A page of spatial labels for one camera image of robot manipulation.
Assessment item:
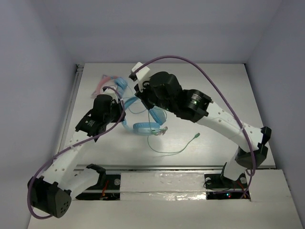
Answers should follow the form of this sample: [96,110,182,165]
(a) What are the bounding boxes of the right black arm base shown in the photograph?
[203,163,251,200]

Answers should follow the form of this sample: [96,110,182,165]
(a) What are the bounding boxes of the aluminium rail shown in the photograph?
[71,164,277,173]
[54,63,85,154]

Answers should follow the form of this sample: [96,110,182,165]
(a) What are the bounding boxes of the white foam block with tape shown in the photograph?
[120,172,206,201]

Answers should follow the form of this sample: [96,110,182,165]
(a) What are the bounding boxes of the green headphone cable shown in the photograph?
[126,83,200,158]

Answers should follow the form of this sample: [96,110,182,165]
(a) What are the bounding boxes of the pink blue cat-ear headphones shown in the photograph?
[91,74,128,98]

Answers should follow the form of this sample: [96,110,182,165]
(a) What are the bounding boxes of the large light blue headphones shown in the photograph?
[120,96,168,136]

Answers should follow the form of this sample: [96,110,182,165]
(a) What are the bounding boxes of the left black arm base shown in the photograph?
[76,164,121,201]

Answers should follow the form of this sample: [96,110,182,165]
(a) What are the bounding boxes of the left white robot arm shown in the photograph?
[27,91,125,219]

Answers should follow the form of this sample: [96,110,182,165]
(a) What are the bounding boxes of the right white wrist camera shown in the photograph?
[129,62,151,93]

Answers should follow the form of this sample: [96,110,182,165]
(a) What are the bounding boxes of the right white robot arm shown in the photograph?
[130,72,272,187]

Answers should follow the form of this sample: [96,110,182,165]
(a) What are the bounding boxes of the left side aluminium rail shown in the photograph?
[54,63,85,154]

